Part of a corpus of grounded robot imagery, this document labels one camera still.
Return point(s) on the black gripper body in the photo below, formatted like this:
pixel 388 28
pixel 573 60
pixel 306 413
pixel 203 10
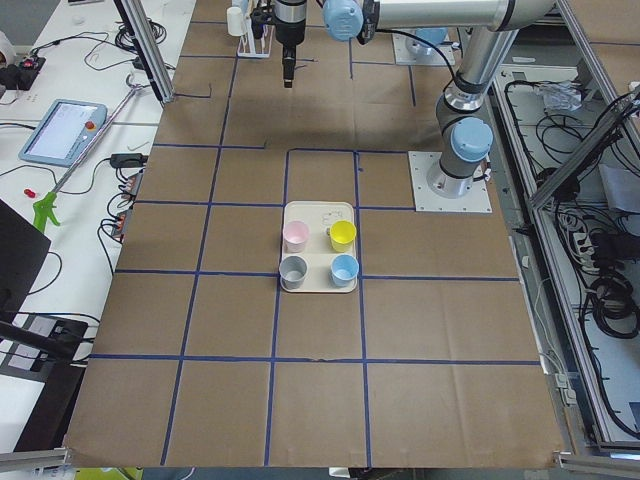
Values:
pixel 290 27

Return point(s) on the white ikea cup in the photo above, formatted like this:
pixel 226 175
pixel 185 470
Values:
pixel 235 21

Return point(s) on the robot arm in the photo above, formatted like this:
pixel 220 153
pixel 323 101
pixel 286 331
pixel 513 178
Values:
pixel 494 24
pixel 420 47

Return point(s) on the pink cup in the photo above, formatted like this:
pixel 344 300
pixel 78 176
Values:
pixel 295 236

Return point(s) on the yellow cup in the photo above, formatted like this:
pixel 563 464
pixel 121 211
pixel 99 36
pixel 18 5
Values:
pixel 342 235

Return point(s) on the grey cup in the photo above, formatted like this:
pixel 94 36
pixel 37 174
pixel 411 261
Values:
pixel 293 270

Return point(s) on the cream plastic tray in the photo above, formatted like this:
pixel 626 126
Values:
pixel 318 253

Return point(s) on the blue teach pendant tablet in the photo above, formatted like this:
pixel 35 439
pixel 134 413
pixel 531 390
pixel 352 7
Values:
pixel 65 130

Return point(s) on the black monitor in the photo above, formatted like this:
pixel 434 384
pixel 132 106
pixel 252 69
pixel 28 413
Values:
pixel 23 252

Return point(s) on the white wire cup rack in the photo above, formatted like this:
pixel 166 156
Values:
pixel 256 42

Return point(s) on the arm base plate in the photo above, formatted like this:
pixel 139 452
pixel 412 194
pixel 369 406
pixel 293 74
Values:
pixel 435 192
pixel 404 57

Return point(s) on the aluminium frame post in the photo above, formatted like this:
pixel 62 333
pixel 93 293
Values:
pixel 138 27

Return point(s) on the green handled reacher grabber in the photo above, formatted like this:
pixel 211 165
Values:
pixel 44 208

